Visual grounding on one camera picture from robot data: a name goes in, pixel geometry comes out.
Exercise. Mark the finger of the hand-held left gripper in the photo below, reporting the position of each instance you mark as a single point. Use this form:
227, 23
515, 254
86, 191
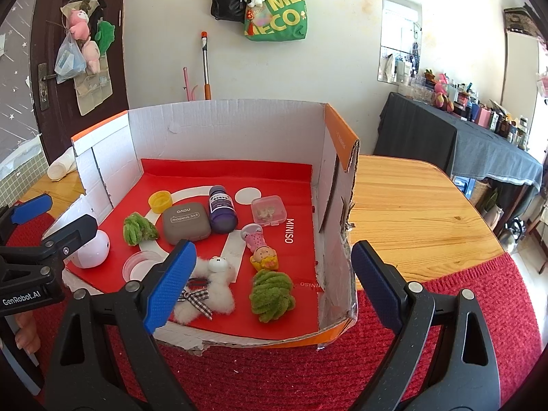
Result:
72, 233
30, 210

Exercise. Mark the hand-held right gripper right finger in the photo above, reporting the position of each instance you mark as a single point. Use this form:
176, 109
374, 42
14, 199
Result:
376, 282

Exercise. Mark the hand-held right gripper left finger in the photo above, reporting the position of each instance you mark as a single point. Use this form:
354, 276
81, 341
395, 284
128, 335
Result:
167, 282

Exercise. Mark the white round gadget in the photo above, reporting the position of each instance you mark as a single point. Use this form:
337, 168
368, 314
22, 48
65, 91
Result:
92, 250

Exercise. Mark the clear plastic lid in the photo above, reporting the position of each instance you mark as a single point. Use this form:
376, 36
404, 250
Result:
137, 265

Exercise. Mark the white fluffy bunny plush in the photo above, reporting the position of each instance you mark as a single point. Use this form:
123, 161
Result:
220, 295

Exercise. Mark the green fuzzy yarn ball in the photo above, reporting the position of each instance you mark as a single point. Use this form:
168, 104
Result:
272, 297
139, 229

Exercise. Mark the grey eye shadow case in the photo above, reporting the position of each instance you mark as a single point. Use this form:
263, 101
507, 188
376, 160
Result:
186, 222

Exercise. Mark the yellow bottle cap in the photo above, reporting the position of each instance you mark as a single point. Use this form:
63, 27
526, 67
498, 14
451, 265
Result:
159, 200

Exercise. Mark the purple bottle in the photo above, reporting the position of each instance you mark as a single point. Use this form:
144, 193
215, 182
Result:
222, 212

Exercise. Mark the small doll figurine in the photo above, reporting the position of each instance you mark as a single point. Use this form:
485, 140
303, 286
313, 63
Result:
261, 250

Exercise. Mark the small clear plastic box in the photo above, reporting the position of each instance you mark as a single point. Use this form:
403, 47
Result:
268, 210

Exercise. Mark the orange cardboard box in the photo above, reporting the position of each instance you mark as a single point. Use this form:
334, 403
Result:
214, 128

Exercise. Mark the person's left hand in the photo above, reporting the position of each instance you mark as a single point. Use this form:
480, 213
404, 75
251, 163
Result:
28, 334

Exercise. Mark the white tissue roll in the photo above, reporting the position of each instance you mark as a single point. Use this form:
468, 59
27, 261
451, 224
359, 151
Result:
60, 165

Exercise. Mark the red paper bag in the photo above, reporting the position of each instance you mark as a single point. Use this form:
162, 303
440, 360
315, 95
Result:
299, 197

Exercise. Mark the beige hanging organizer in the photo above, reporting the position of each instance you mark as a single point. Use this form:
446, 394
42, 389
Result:
94, 94

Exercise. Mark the red knitted mat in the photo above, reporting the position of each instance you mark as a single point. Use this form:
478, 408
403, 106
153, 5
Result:
278, 376

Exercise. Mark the clear plastic bag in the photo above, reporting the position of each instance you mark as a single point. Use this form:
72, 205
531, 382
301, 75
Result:
68, 62

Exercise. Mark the dark cloth covered table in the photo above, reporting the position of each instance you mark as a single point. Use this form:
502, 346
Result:
449, 145

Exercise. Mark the dark brown door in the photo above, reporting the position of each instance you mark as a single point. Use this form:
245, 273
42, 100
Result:
47, 30

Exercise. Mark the pink plastic stick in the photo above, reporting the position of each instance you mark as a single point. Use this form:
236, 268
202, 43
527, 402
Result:
187, 85

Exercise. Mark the green plush toy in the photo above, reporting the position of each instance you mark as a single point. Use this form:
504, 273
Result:
106, 34

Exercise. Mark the pink plush toy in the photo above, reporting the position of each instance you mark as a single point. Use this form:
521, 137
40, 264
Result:
79, 23

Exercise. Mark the pink toy figure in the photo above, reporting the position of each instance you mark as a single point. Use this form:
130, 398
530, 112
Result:
443, 92

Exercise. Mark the row of cosmetic bottles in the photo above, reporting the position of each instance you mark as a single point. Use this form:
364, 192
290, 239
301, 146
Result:
492, 115

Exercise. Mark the white wardrobe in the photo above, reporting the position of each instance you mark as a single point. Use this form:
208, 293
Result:
522, 85

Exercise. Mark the red tassel charm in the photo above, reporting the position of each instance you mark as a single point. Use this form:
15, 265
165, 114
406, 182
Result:
254, 21

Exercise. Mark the green tote bag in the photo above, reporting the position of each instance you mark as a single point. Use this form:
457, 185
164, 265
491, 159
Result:
287, 21

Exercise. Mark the patterned bag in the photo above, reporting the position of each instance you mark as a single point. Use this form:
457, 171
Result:
522, 21

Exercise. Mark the wall mirror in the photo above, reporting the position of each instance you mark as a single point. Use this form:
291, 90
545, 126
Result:
400, 30

